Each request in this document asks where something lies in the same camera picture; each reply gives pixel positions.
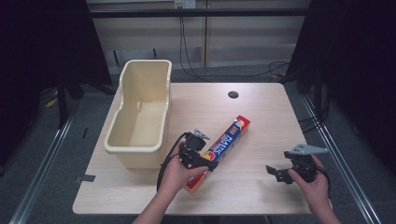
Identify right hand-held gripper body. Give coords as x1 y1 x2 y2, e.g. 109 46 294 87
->
283 143 330 185

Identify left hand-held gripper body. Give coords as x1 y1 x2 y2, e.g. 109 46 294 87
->
178 129 211 171

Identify long colourful plastic wrap box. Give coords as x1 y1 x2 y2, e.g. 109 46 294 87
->
185 114 251 195

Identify cream plastic bin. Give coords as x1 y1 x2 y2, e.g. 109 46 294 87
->
103 59 173 171

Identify person's right hand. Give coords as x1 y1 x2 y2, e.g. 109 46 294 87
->
287 154 332 213

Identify person's left hand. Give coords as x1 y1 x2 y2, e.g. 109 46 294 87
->
157 143 209 196

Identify grey tape strip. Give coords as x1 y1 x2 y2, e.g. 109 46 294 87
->
74 174 96 184

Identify dark curtain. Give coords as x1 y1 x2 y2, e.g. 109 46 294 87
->
0 0 113 175
278 0 396 175

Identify black horizontal bar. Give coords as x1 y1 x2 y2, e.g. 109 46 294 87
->
89 7 310 19

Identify black metal stand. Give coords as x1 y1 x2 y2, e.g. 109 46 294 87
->
55 69 117 130

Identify yellow floor tape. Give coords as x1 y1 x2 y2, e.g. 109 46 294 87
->
45 96 59 109

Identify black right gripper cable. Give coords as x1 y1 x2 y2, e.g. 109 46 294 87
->
316 165 332 200

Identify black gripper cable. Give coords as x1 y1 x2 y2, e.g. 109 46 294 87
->
316 165 332 200
156 132 190 191

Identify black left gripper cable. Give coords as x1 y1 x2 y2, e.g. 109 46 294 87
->
156 132 190 191

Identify metal floor rail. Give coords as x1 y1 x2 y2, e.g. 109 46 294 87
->
8 106 78 224
301 94 382 224

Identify black floor cables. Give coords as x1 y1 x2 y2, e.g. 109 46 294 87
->
178 17 291 83

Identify white wall socket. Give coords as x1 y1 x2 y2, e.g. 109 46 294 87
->
174 0 197 9

